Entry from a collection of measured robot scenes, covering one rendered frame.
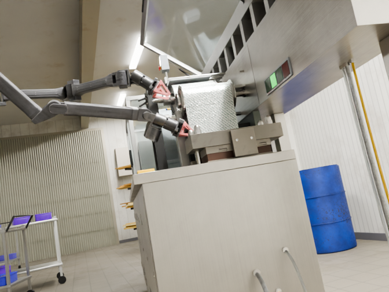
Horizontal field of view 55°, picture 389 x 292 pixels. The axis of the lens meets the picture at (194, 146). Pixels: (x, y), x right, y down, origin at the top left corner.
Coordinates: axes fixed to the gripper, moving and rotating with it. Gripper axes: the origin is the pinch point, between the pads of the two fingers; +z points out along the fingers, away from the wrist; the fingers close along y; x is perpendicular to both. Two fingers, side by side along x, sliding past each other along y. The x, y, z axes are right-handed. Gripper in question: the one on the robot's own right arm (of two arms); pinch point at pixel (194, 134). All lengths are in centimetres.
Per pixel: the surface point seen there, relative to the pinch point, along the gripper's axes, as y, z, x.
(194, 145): 19.9, -0.1, -9.5
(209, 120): 0.2, 4.7, 8.9
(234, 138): 21.9, 14.1, -1.0
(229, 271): 26, 28, -51
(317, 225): -200, 171, 13
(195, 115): 0.3, -2.6, 8.8
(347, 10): 82, 20, 26
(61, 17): -326, -199, 170
